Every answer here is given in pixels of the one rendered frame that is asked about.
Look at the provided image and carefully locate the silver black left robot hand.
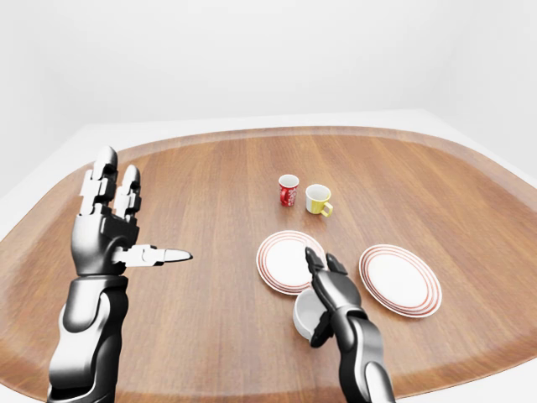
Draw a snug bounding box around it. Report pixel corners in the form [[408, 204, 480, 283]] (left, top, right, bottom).
[[70, 145, 194, 278]]

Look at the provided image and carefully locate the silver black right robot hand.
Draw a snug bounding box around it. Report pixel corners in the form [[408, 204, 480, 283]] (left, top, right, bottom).
[[304, 246, 363, 348]]

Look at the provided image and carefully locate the white plate with red rings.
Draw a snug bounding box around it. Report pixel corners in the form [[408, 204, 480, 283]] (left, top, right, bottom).
[[358, 243, 443, 318], [256, 230, 328, 296]]

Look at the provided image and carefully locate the yellow and white mug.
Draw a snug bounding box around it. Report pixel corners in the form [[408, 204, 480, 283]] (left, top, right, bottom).
[[305, 184, 335, 218]]

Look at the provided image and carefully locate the red patterned mug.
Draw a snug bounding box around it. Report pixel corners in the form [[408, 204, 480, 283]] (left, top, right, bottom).
[[278, 174, 300, 207]]

